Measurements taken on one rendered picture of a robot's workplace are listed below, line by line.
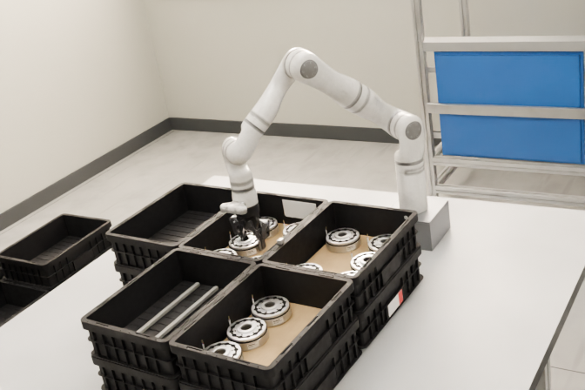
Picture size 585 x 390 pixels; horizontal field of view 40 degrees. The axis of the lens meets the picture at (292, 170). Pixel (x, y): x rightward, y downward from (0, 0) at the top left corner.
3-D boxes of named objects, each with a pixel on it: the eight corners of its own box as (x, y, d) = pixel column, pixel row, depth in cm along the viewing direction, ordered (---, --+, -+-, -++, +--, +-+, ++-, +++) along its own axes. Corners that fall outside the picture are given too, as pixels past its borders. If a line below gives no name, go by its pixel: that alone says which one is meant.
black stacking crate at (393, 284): (339, 264, 262) (335, 231, 257) (426, 279, 245) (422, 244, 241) (272, 332, 231) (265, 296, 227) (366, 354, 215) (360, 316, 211)
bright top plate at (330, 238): (335, 227, 251) (335, 225, 251) (365, 231, 246) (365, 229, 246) (319, 243, 243) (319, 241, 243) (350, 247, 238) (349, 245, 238)
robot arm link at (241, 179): (226, 184, 247) (235, 194, 239) (217, 137, 241) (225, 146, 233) (248, 178, 248) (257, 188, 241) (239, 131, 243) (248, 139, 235)
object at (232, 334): (244, 315, 213) (243, 313, 212) (274, 324, 207) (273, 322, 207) (218, 336, 205) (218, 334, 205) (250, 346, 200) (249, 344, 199)
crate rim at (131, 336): (177, 254, 240) (175, 246, 239) (260, 269, 224) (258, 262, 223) (79, 327, 210) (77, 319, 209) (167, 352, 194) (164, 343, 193)
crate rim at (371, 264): (331, 206, 254) (330, 199, 253) (420, 218, 238) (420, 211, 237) (260, 269, 224) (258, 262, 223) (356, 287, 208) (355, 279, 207)
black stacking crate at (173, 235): (189, 212, 289) (183, 183, 285) (257, 222, 273) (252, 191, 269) (112, 266, 260) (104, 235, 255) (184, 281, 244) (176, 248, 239)
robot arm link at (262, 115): (238, 111, 240) (247, 120, 233) (292, 39, 239) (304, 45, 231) (259, 128, 245) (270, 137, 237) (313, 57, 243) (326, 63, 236)
